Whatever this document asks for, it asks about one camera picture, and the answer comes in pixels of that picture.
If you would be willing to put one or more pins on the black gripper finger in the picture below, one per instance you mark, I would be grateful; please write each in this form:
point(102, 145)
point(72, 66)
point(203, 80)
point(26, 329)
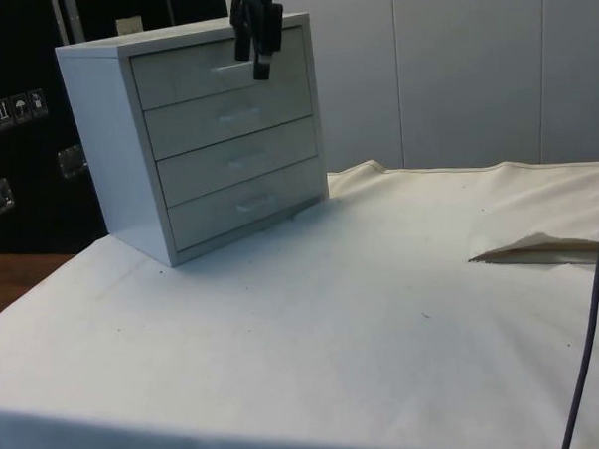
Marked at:
point(264, 37)
point(241, 38)

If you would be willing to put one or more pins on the white chest of drawers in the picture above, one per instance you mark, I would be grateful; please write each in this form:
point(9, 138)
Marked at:
point(127, 157)

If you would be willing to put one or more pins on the black cabinet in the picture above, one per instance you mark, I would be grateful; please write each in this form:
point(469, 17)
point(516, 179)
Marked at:
point(19, 72)

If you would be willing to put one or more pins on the pale locker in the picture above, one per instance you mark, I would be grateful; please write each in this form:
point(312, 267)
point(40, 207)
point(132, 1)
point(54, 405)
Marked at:
point(576, 68)

